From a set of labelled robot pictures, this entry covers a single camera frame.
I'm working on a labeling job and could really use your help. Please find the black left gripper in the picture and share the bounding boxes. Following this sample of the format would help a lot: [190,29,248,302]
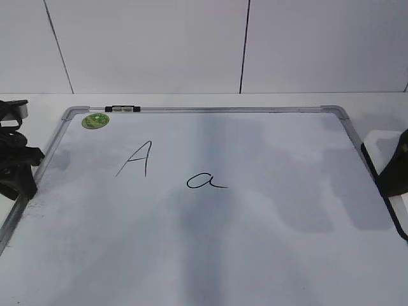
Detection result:
[1,126,45,200]

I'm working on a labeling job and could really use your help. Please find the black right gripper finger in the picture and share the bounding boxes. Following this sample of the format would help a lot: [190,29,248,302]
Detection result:
[377,130,407,198]

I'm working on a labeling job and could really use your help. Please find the white board eraser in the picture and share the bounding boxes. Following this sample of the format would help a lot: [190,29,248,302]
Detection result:
[360,143,407,242]

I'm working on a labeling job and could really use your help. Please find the round green magnet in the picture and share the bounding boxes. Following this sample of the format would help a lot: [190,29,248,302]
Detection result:
[82,113,110,129]

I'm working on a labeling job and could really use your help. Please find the black and silver board clip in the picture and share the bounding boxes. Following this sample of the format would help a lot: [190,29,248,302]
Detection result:
[105,105,141,113]

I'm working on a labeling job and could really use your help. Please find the black left camera cable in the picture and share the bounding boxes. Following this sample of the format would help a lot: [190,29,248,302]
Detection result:
[0,100,29,150]

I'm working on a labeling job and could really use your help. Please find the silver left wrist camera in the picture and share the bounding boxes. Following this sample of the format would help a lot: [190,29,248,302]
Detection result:
[1,99,28,121]

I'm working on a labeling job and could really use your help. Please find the white board with grey frame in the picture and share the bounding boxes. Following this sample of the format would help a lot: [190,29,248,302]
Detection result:
[1,107,407,305]

